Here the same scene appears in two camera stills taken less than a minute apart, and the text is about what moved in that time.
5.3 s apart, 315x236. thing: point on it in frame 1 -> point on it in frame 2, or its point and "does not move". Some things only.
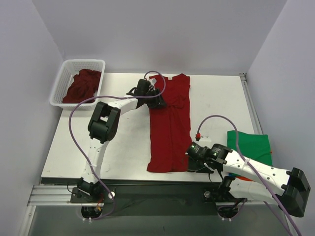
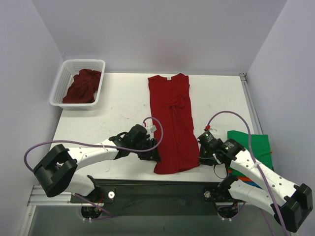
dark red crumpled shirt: (84, 86) does not move
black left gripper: (154, 101) -> (149, 149)
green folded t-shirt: (254, 146) does not move
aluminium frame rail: (255, 112) does not move
